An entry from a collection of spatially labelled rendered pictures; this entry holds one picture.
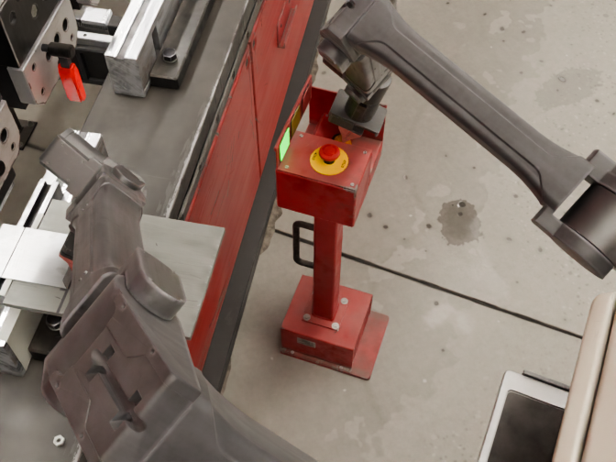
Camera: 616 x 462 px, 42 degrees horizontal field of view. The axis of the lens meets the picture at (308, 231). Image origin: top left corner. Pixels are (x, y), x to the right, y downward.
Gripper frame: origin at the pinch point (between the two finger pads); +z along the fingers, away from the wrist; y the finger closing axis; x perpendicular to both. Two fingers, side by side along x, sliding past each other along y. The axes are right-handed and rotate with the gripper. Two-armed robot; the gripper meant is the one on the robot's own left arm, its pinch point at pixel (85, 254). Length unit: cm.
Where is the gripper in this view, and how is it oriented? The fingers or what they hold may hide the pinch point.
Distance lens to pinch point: 115.6
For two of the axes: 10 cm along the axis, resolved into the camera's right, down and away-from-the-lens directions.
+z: -4.5, 4.2, 7.9
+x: 8.6, 4.3, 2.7
